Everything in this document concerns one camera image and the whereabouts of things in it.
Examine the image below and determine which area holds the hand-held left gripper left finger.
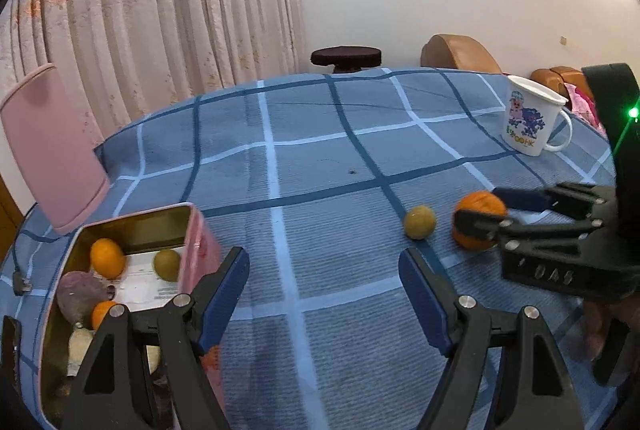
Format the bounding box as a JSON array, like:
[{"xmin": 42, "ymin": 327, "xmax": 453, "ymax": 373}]
[{"xmin": 60, "ymin": 246, "xmax": 251, "ymax": 430}]

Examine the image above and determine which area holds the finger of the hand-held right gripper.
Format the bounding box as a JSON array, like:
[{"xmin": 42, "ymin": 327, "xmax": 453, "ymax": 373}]
[
  {"xmin": 452, "ymin": 209, "xmax": 606, "ymax": 261},
  {"xmin": 492, "ymin": 181, "xmax": 619, "ymax": 225}
]

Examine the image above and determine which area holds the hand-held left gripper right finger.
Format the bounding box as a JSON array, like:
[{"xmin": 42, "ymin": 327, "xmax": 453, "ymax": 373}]
[{"xmin": 398, "ymin": 247, "xmax": 586, "ymax": 430}]

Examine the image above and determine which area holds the large orange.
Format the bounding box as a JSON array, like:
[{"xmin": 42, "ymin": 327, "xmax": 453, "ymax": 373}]
[{"xmin": 452, "ymin": 191, "xmax": 508, "ymax": 252}]

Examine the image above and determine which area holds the brown longan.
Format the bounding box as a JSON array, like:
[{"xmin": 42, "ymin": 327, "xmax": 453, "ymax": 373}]
[
  {"xmin": 404, "ymin": 205, "xmax": 437, "ymax": 240},
  {"xmin": 152, "ymin": 249, "xmax": 182, "ymax": 283}
]

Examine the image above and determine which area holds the pink tin box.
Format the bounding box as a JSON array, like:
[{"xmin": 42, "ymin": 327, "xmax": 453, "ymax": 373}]
[{"xmin": 37, "ymin": 203, "xmax": 233, "ymax": 430}]

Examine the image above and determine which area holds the small orange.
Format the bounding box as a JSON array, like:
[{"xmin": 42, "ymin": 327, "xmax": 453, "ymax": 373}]
[
  {"xmin": 91, "ymin": 301, "xmax": 121, "ymax": 331},
  {"xmin": 90, "ymin": 237, "xmax": 127, "ymax": 280}
]

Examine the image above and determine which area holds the purple passion fruit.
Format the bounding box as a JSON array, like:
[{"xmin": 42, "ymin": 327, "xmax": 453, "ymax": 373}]
[{"xmin": 56, "ymin": 271, "xmax": 117, "ymax": 326}]

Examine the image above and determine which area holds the person's right hand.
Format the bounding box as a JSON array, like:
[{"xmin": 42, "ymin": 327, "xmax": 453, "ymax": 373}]
[{"xmin": 581, "ymin": 297, "xmax": 618, "ymax": 361}]

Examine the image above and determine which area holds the white printed paper card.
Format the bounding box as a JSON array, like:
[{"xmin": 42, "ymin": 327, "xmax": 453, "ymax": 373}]
[{"xmin": 117, "ymin": 251, "xmax": 193, "ymax": 311}]

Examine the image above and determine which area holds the white printed mug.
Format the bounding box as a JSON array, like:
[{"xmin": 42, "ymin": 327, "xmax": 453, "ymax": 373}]
[{"xmin": 501, "ymin": 75, "xmax": 574, "ymax": 157}]

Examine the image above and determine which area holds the brown leather sofa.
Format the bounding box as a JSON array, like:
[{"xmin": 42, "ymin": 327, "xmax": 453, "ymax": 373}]
[{"xmin": 530, "ymin": 66, "xmax": 596, "ymax": 101}]

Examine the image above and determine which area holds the brown leather armchair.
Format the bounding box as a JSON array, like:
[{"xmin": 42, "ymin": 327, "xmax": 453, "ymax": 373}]
[{"xmin": 420, "ymin": 34, "xmax": 502, "ymax": 75}]

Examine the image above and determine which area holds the blue plaid tablecloth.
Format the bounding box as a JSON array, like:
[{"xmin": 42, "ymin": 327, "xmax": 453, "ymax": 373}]
[{"xmin": 0, "ymin": 68, "xmax": 640, "ymax": 430}]

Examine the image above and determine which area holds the dark round stool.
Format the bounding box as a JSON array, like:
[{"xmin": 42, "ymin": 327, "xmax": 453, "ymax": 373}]
[{"xmin": 310, "ymin": 45, "xmax": 382, "ymax": 74}]

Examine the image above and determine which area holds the pink tall container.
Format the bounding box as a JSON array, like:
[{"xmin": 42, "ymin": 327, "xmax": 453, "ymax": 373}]
[{"xmin": 0, "ymin": 63, "xmax": 111, "ymax": 236}]

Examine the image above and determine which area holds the floral cream curtain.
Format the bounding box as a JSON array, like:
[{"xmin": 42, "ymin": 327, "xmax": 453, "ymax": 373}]
[{"xmin": 0, "ymin": 0, "xmax": 307, "ymax": 146}]

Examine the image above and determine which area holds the black cable with plug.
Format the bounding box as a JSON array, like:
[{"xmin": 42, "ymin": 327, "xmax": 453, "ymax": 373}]
[{"xmin": 11, "ymin": 230, "xmax": 33, "ymax": 297}]

